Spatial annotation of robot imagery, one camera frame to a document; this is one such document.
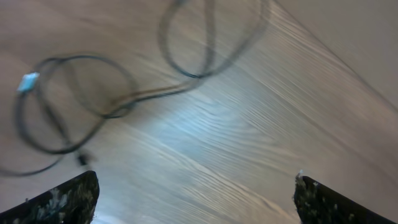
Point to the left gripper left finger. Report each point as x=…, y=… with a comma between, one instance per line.
x=72, y=202

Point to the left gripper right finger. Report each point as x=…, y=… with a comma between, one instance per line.
x=317, y=204

